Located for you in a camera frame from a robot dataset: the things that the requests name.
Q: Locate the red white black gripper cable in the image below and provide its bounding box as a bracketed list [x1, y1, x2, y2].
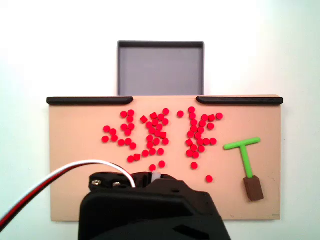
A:
[0, 159, 138, 227]

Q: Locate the green T-tool with brown handle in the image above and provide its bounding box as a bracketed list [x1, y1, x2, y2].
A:
[223, 136, 265, 202]

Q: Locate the beige flat board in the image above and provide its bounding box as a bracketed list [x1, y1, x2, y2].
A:
[49, 94, 282, 223]

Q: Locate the grey rectangular tray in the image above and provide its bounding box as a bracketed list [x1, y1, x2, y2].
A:
[116, 40, 206, 97]

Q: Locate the black rail strip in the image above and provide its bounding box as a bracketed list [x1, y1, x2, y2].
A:
[195, 95, 285, 105]
[46, 96, 134, 106]

